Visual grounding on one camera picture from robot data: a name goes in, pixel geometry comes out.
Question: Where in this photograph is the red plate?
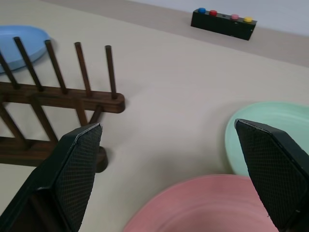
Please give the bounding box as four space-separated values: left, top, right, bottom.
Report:
123 174 281 232

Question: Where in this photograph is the black button box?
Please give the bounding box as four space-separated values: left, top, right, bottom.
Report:
190 9 258 41

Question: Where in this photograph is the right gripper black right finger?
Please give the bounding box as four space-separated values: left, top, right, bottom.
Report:
234 118 309 232

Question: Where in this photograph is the green plate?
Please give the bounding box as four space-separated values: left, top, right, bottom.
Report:
225 101 309 177

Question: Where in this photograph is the dark wooden dish rack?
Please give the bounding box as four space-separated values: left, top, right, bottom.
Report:
0 36 126 174

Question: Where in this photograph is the blue plate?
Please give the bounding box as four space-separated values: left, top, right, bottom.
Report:
0 25 53 74

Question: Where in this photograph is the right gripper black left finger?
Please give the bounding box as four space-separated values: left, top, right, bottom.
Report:
0 122 104 232

